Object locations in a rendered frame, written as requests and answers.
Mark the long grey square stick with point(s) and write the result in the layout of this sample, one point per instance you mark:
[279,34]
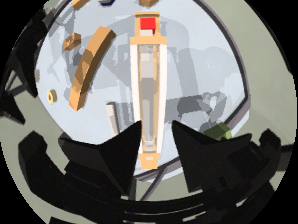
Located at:
[113,118]

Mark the beige roll of tape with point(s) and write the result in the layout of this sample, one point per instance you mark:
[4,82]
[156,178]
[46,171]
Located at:
[52,94]

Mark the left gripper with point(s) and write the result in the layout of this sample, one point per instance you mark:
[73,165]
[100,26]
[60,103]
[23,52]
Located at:
[23,53]

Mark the white short cylinder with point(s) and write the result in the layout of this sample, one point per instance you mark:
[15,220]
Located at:
[37,75]

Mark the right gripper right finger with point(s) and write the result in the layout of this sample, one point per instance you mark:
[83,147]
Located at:
[201,155]

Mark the small red cube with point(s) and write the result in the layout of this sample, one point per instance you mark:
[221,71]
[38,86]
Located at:
[148,23]

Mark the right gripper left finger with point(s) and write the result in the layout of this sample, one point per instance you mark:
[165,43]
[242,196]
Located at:
[115,157]

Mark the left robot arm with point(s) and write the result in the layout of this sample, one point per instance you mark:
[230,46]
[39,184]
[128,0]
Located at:
[41,13]

